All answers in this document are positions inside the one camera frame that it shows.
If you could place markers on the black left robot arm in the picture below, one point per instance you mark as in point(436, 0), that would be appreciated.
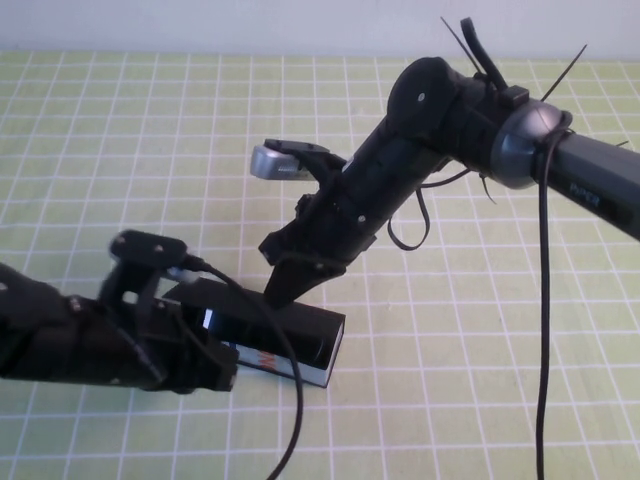
point(30, 330)

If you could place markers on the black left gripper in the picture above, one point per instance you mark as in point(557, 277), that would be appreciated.
point(115, 350)

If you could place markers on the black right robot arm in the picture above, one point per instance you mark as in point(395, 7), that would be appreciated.
point(500, 130)

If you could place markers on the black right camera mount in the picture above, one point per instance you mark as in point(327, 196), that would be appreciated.
point(320, 170)

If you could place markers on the black glasses case printed side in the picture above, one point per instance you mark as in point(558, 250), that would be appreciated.
point(320, 322)

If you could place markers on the green checked tablecloth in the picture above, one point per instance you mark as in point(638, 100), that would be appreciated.
point(150, 150)

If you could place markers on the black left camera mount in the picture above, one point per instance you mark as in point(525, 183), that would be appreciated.
point(135, 295)

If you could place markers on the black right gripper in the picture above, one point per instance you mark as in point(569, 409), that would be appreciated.
point(340, 220)

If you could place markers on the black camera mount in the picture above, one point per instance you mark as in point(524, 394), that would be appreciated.
point(320, 170)
point(135, 295)

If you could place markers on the black zip tie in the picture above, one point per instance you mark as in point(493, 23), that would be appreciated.
point(487, 187)
point(567, 70)
point(457, 37)

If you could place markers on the right wrist camera silver tip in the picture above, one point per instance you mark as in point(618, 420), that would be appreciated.
point(267, 160)

